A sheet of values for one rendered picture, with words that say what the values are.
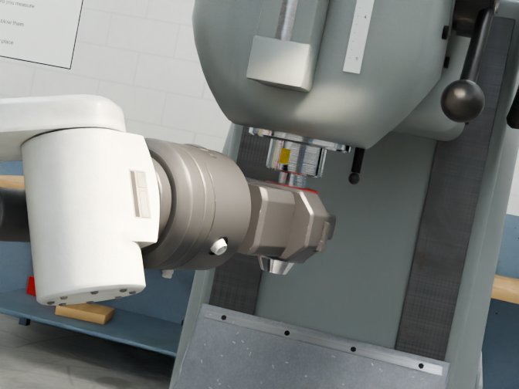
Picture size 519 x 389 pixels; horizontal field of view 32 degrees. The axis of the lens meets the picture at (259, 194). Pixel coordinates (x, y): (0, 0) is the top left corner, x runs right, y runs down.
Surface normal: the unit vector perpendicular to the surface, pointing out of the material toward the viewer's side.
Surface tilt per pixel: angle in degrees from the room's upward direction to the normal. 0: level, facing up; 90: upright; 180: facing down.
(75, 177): 73
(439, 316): 90
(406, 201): 90
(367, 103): 115
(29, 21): 90
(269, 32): 90
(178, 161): 55
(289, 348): 63
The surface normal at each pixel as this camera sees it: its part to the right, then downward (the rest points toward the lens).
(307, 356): -0.13, -0.44
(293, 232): -0.57, -0.08
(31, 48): -0.24, 0.00
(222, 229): 0.76, 0.32
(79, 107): 0.33, -0.24
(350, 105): 0.16, 0.43
